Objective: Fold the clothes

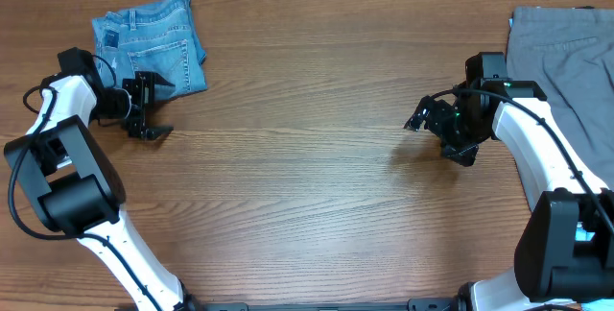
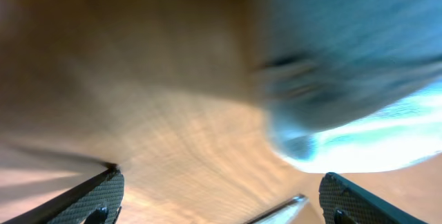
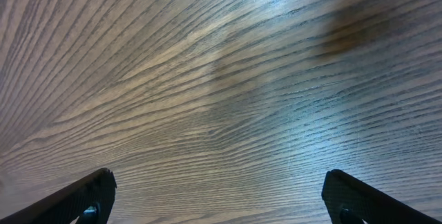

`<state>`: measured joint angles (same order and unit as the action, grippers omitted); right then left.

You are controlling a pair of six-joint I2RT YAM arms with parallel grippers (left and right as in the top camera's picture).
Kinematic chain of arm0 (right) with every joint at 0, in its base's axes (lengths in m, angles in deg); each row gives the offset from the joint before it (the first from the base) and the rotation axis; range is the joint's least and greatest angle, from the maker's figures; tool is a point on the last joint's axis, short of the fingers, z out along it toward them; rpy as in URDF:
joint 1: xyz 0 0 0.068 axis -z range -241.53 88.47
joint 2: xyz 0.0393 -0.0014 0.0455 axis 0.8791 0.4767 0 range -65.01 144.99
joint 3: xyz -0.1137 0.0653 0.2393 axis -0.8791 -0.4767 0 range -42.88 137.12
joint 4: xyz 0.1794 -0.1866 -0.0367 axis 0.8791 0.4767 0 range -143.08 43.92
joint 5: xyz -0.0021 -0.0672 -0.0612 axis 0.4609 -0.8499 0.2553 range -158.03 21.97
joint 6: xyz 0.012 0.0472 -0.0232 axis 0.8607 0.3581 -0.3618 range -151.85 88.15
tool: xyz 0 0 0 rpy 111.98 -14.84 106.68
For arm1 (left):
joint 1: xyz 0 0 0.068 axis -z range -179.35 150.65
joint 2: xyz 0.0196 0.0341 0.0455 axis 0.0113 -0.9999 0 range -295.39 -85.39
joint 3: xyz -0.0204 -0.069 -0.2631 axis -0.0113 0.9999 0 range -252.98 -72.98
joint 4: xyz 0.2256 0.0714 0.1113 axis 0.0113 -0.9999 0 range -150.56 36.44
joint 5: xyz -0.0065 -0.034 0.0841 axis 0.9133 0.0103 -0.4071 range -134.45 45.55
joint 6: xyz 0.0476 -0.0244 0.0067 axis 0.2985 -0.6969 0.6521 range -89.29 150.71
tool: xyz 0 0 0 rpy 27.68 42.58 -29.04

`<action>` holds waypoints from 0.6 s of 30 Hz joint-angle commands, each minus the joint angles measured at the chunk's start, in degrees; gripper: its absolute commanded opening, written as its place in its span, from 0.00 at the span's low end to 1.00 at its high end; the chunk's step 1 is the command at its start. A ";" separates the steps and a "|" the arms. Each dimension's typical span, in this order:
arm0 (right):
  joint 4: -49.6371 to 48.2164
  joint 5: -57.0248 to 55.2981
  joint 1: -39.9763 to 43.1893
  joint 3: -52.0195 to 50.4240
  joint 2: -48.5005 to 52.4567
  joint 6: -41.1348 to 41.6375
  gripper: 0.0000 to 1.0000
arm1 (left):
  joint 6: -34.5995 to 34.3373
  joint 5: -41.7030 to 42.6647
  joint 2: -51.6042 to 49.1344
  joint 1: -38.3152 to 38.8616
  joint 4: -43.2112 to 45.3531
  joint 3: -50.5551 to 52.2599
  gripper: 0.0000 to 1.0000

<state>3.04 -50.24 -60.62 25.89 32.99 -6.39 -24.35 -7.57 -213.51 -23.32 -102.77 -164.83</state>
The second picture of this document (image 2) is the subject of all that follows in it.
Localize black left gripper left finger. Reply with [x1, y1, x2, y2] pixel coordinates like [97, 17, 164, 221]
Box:
[4, 167, 124, 224]

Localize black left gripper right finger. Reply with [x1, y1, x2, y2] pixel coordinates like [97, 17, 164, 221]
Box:
[319, 172, 425, 224]

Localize blue denim jeans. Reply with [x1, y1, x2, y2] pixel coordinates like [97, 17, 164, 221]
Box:
[260, 0, 441, 174]

